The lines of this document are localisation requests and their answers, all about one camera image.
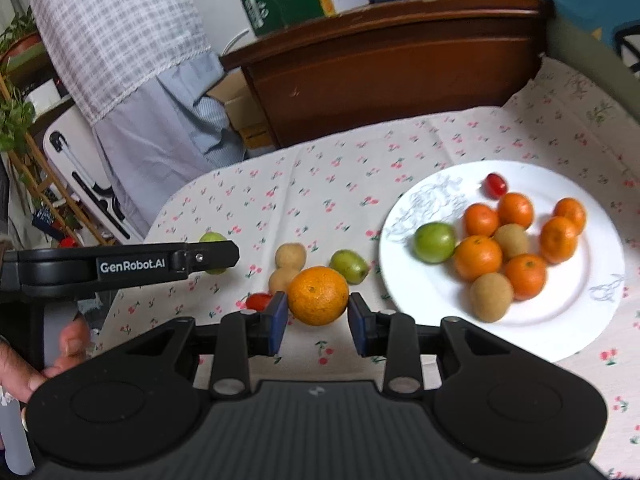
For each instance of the wooden plant rack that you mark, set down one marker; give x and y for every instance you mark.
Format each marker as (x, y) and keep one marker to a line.
(30, 170)

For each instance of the wooden nightstand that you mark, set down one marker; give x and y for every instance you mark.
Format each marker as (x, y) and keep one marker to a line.
(390, 75)

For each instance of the cardboard box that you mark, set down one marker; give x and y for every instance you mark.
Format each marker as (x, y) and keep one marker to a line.
(245, 115)

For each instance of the checked fabric appliance cover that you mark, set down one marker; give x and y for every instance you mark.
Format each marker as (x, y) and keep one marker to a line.
(125, 45)

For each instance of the red cherry tomato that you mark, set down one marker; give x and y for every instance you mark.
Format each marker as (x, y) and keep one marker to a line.
(495, 184)
(259, 301)

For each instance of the small mandarin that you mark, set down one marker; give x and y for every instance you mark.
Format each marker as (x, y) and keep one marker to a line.
(481, 219)
(570, 214)
(558, 239)
(515, 210)
(477, 257)
(525, 276)

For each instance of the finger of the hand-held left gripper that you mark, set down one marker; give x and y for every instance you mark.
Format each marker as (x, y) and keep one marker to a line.
(215, 256)

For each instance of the white plastic container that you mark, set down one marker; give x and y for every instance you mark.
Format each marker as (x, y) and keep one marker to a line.
(42, 96)

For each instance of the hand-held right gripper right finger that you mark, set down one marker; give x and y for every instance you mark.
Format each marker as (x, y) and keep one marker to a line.
(357, 325)

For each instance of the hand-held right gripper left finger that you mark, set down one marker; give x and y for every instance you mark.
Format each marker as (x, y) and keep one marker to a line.
(277, 322)

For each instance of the person's left hand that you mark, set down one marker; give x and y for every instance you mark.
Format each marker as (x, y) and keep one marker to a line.
(72, 342)

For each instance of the green jujube fruit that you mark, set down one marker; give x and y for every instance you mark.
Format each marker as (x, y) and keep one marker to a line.
(435, 241)
(214, 236)
(348, 266)

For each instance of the light green pillow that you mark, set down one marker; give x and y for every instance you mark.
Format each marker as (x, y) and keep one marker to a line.
(590, 75)

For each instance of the white folded table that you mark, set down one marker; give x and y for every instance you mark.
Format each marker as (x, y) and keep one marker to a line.
(70, 160)

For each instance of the brown kiwi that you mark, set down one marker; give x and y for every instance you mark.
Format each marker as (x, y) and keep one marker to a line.
(282, 281)
(491, 296)
(291, 256)
(511, 241)

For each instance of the potted plant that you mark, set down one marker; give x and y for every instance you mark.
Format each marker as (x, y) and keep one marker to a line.
(22, 40)

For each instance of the large orange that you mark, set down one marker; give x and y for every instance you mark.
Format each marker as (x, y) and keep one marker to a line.
(318, 295)

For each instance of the cherry print cloth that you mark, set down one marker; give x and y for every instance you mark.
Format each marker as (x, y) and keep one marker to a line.
(325, 195)

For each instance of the green leafy plant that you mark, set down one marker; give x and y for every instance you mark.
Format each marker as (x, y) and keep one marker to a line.
(15, 125)

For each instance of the white patterned plate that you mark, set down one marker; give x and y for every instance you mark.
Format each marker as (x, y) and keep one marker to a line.
(550, 320)

